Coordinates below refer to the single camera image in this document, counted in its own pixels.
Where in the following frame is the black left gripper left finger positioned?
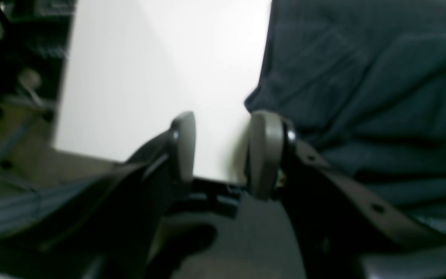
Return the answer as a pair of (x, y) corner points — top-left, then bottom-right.
(0, 112), (196, 279)

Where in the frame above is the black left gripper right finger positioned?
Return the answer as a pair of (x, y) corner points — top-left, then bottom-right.
(248, 110), (446, 279)

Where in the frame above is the dark navy long-sleeve shirt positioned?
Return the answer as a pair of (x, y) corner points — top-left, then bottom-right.
(244, 0), (446, 218)

